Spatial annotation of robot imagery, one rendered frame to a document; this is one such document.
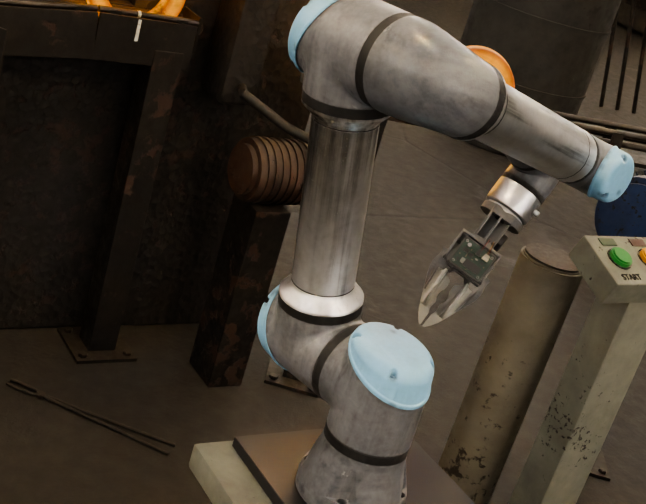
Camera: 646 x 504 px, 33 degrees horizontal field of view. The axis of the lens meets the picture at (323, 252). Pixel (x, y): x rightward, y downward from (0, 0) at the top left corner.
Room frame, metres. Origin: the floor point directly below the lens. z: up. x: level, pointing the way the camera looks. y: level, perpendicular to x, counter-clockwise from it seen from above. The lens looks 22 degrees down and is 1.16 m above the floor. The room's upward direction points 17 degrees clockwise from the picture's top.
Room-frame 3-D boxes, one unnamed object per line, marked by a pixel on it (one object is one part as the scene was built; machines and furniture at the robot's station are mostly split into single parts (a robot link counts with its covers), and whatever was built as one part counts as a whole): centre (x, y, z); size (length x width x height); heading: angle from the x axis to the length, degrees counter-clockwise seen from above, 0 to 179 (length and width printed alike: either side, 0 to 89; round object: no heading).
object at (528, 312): (1.85, -0.40, 0.26); 0.12 x 0.12 x 0.52
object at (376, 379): (1.25, -0.12, 0.49); 0.13 x 0.12 x 0.14; 48
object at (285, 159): (2.01, 0.11, 0.27); 0.22 x 0.13 x 0.53; 127
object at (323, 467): (1.24, -0.13, 0.37); 0.15 x 0.15 x 0.10
